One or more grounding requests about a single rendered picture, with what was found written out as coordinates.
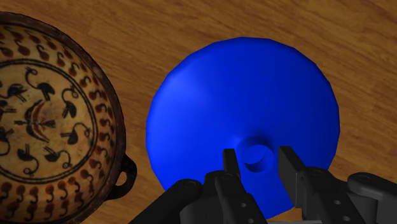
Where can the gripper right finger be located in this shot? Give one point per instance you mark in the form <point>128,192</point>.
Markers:
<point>322,192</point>

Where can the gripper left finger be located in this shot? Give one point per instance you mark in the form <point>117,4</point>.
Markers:
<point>223,192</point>

